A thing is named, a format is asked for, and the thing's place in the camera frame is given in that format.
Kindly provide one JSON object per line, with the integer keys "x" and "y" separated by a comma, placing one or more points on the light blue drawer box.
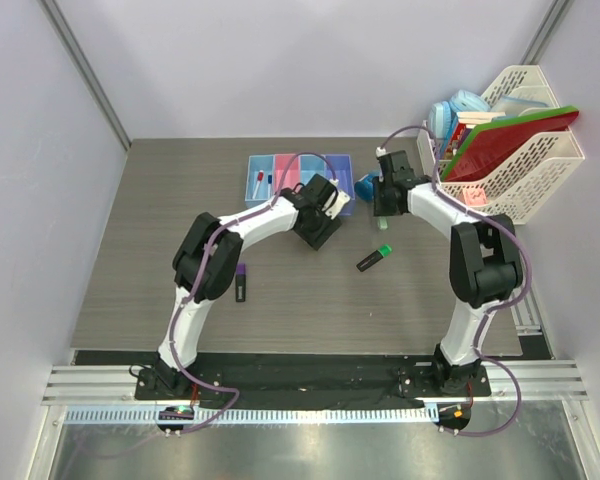
{"x": 311, "y": 165}
{"x": 255, "y": 164}

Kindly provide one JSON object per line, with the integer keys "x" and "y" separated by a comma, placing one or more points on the stack of books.
{"x": 461, "y": 126}

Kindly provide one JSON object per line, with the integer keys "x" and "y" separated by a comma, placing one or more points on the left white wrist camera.
{"x": 339, "y": 203}

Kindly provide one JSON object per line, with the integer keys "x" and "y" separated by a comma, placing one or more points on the pink plastic drawer box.
{"x": 286, "y": 171}

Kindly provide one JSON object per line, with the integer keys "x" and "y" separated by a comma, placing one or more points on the purple plastic drawer box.
{"x": 342, "y": 165}

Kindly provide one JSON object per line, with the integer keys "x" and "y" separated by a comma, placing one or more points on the red plastic folder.
{"x": 510, "y": 150}

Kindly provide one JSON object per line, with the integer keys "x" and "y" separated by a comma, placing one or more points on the aluminium rail frame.
{"x": 536, "y": 426}

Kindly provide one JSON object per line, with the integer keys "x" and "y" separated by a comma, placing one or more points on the white slotted cable duct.
{"x": 162, "y": 415}

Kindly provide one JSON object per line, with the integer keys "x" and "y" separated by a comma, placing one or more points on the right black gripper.
{"x": 380, "y": 208}

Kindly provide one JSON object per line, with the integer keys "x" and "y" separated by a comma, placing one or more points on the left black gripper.
{"x": 316, "y": 240}

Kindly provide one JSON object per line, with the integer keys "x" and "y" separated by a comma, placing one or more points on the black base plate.
{"x": 260, "y": 376}

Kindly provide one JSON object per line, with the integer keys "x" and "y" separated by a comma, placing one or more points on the white mesh file organizer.
{"x": 519, "y": 160}

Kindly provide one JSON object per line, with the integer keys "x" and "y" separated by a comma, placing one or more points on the blue round tape dispenser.
{"x": 364, "y": 188}

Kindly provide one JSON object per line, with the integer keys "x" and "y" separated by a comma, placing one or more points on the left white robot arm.
{"x": 207, "y": 260}

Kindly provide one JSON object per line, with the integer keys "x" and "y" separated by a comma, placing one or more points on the blue headphones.
{"x": 442, "y": 114}

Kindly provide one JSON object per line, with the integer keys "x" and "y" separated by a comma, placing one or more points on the red whiteboard marker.
{"x": 257, "y": 185}

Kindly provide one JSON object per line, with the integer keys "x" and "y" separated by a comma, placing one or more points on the purple capped black highlighter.
{"x": 240, "y": 283}

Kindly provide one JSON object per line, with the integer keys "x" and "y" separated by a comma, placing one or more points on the green capped black highlighter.
{"x": 373, "y": 258}

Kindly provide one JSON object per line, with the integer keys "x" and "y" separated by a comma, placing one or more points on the green plastic folder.
{"x": 472, "y": 137}

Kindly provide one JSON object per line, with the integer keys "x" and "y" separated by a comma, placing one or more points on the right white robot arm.
{"x": 484, "y": 266}

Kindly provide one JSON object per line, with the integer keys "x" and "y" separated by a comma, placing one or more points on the pink eraser box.
{"x": 474, "y": 197}

